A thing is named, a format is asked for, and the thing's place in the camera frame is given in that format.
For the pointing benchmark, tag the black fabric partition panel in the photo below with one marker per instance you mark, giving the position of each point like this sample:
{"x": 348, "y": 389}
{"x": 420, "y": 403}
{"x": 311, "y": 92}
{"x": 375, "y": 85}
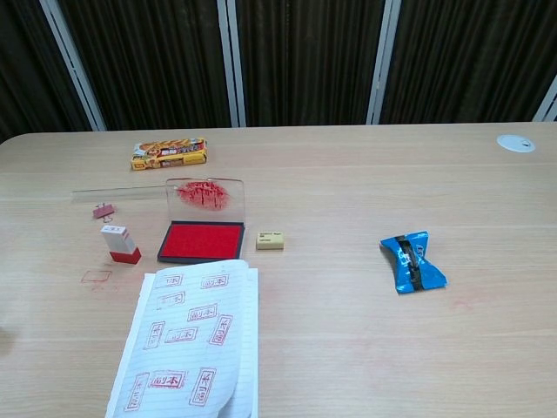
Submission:
{"x": 465, "y": 61}
{"x": 304, "y": 61}
{"x": 30, "y": 65}
{"x": 152, "y": 61}

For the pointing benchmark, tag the stamped white lined notebook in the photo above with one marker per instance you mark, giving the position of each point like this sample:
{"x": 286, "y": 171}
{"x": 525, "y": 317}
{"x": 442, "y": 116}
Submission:
{"x": 187, "y": 348}

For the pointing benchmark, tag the red ink pad case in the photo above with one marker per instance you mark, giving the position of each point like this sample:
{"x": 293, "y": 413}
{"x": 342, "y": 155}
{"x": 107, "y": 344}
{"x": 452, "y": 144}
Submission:
{"x": 200, "y": 241}

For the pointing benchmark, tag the yellow snack box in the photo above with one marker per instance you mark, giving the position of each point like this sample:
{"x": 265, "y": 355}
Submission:
{"x": 167, "y": 154}

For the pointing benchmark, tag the small pink stamp piece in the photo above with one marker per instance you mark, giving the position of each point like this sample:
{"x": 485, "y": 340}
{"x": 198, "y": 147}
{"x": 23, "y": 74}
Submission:
{"x": 103, "y": 211}

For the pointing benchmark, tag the clear plastic ruler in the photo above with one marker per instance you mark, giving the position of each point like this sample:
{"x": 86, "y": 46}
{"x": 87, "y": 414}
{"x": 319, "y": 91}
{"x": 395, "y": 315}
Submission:
{"x": 117, "y": 195}

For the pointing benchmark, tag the blue snack packet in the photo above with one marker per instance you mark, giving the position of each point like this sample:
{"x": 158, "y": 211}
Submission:
{"x": 413, "y": 261}

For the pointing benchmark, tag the small wooden stamp block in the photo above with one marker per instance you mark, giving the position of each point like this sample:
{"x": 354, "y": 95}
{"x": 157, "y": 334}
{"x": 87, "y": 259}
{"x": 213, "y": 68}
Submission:
{"x": 270, "y": 240}

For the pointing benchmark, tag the red white stamp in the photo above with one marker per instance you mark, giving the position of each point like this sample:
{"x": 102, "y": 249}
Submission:
{"x": 119, "y": 244}

